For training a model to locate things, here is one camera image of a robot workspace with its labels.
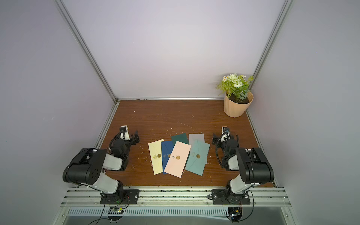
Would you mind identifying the left circuit board with wires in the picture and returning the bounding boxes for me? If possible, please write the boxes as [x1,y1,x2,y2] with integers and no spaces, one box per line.
[88,196,130,225]

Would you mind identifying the navy blue envelope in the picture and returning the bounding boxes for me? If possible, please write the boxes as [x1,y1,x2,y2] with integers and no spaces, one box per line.
[161,141,174,174]

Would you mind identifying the pink envelope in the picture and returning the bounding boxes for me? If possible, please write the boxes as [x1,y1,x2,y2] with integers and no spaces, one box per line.
[164,141,191,178]

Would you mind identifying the right circuit board with wires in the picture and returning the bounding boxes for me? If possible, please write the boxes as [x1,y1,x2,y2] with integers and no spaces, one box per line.
[227,190,255,223]

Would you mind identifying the circuit board with wires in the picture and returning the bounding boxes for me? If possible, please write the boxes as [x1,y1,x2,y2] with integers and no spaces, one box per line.
[227,190,255,223]
[88,196,130,225]

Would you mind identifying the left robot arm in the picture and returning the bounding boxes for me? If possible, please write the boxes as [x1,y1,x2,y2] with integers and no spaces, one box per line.
[62,131,140,205]

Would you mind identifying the cream yellow envelope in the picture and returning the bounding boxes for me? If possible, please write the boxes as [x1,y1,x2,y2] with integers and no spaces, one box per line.
[148,139,164,175]

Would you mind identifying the grey envelope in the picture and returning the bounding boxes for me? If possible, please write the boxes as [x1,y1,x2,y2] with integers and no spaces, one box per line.
[187,134,210,167]

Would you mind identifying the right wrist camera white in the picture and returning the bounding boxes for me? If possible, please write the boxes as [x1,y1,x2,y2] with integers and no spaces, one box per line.
[222,127,230,137]

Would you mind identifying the white vented cable duct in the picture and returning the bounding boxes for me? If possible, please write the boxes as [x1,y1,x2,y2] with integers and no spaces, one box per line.
[67,207,228,217]

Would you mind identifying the dark green envelope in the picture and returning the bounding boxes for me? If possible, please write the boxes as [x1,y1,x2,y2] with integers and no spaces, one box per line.
[171,133,189,145]

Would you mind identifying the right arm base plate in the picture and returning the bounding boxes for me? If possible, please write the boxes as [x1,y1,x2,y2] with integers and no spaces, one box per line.
[207,189,251,205]

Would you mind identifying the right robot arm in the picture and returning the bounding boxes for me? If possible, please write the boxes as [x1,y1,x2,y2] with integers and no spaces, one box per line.
[209,132,274,205]

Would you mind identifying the ribbed terracotta plant pot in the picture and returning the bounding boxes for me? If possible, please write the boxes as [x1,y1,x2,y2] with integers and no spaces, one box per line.
[224,91,254,118]

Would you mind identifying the teal envelope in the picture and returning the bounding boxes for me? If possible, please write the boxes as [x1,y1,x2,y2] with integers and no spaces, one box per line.
[185,140,210,176]

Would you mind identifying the aluminium front rail frame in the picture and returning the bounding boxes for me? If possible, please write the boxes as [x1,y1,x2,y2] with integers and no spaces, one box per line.
[59,186,293,209]

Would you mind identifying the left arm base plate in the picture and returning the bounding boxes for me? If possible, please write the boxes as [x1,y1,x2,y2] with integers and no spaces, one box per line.
[100,189,140,205]

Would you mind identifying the green plant white flowers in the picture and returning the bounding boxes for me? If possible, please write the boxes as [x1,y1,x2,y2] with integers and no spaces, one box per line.
[216,74,254,104]

